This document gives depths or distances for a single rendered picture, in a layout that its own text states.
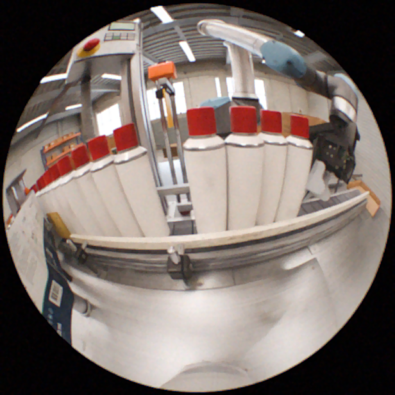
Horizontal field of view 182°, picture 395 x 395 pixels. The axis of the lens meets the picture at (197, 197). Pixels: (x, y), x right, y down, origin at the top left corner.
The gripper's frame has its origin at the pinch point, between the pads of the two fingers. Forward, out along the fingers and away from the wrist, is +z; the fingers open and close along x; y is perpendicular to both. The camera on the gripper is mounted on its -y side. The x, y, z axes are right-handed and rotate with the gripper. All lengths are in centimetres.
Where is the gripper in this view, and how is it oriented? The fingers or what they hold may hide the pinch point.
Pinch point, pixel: (301, 194)
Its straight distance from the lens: 30.3
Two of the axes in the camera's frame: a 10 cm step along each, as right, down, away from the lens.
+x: 9.2, 3.2, 2.3
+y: 0.2, 5.4, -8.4
